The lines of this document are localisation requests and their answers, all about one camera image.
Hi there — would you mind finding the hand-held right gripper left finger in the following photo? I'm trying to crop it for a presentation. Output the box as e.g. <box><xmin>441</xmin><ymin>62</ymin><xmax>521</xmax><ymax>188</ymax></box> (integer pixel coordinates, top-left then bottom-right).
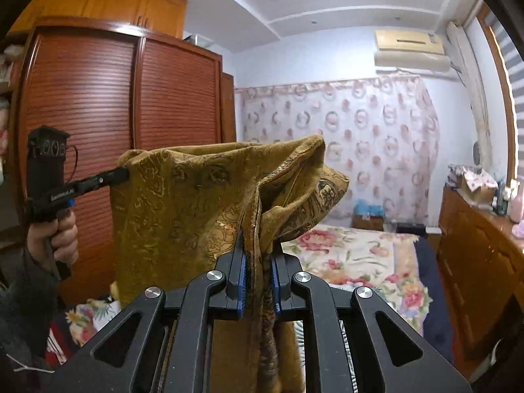
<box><xmin>49</xmin><ymin>252</ymin><xmax>248</xmax><ymax>393</ymax></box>

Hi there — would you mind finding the yellow floral cloth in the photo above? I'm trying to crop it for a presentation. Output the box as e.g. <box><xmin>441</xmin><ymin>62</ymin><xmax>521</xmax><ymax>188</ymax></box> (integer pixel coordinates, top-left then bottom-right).
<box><xmin>65</xmin><ymin>299</ymin><xmax>121</xmax><ymax>346</ymax></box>

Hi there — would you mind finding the navy blue bedsheet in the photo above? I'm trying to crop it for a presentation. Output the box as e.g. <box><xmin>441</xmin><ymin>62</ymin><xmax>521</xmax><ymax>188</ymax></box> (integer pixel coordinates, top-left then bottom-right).
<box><xmin>413</xmin><ymin>235</ymin><xmax>455</xmax><ymax>361</ymax></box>

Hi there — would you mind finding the pink circle print curtain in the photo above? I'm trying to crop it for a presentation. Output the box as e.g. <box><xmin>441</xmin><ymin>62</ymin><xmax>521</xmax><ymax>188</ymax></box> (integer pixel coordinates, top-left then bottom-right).
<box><xmin>235</xmin><ymin>76</ymin><xmax>440</xmax><ymax>230</ymax></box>

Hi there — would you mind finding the beige window curtain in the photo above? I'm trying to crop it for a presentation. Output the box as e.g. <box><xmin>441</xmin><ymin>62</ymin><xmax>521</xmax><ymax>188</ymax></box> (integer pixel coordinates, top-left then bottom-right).
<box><xmin>446</xmin><ymin>20</ymin><xmax>492</xmax><ymax>164</ymax></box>

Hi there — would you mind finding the person's left hand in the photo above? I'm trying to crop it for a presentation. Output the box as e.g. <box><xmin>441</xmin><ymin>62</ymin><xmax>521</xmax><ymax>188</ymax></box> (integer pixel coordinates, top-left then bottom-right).
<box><xmin>27</xmin><ymin>211</ymin><xmax>79</xmax><ymax>275</ymax></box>

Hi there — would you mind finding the reddish wooden louvered wardrobe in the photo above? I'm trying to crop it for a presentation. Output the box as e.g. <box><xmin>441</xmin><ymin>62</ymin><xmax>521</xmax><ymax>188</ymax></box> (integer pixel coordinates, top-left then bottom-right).
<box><xmin>8</xmin><ymin>16</ymin><xmax>236</xmax><ymax>308</ymax></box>

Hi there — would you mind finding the beige air conditioner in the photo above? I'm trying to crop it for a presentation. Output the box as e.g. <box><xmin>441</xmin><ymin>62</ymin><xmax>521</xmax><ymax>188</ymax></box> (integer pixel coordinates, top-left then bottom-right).
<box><xmin>373</xmin><ymin>28</ymin><xmax>451</xmax><ymax>70</ymax></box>

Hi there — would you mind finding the red white striped cloth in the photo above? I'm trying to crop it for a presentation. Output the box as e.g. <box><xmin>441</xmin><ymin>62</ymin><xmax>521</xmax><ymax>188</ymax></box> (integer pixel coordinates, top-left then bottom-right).
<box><xmin>43</xmin><ymin>321</ymin><xmax>80</xmax><ymax>371</ymax></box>

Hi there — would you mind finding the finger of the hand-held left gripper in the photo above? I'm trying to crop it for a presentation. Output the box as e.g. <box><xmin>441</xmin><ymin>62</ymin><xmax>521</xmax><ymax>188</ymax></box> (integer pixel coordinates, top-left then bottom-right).
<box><xmin>67</xmin><ymin>166</ymin><xmax>129</xmax><ymax>198</ymax></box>

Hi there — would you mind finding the person's left forearm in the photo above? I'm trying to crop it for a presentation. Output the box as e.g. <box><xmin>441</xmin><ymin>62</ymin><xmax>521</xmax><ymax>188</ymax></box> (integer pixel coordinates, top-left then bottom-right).
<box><xmin>0</xmin><ymin>250</ymin><xmax>62</xmax><ymax>373</ymax></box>

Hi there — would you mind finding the pink bottle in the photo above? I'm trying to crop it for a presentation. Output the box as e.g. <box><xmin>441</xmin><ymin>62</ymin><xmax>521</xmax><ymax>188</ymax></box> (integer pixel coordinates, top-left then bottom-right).
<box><xmin>508</xmin><ymin>184</ymin><xmax>524</xmax><ymax>219</ymax></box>

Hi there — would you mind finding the blue box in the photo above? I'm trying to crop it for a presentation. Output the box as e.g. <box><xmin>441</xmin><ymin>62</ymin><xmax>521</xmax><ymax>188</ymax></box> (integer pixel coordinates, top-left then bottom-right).
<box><xmin>352</xmin><ymin>198</ymin><xmax>385</xmax><ymax>230</ymax></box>

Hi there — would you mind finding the floral blanket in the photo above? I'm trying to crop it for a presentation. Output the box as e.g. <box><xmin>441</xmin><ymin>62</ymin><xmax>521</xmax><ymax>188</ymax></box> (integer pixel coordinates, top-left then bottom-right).
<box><xmin>280</xmin><ymin>223</ymin><xmax>432</xmax><ymax>328</ymax></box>

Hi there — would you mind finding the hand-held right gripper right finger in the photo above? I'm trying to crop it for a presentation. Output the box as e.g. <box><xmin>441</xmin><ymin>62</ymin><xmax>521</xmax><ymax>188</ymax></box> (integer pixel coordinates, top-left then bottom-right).
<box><xmin>270</xmin><ymin>254</ymin><xmax>471</xmax><ymax>393</ymax></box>

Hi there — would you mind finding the brown gold patterned shirt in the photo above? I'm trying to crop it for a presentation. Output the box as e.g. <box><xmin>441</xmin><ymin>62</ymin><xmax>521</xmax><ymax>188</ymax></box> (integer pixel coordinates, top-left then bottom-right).
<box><xmin>110</xmin><ymin>134</ymin><xmax>350</xmax><ymax>393</ymax></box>

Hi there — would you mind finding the striped window blind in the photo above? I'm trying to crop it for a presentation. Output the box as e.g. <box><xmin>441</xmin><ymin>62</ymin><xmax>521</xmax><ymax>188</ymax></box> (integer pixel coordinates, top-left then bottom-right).
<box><xmin>487</xmin><ymin>8</ymin><xmax>524</xmax><ymax>181</ymax></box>

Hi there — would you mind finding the wooden dresser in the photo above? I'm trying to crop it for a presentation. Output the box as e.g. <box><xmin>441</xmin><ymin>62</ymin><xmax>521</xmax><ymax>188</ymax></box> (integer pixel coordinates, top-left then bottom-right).
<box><xmin>436</xmin><ymin>186</ymin><xmax>524</xmax><ymax>361</ymax></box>

